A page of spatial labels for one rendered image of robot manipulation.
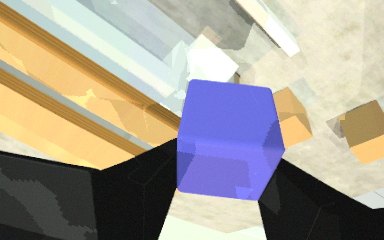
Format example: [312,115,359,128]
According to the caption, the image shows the blue block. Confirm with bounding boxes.
[177,79,285,201]

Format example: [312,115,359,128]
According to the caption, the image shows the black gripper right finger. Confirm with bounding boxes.
[258,158,384,240]

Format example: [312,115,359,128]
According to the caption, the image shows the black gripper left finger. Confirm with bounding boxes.
[0,138,177,240]

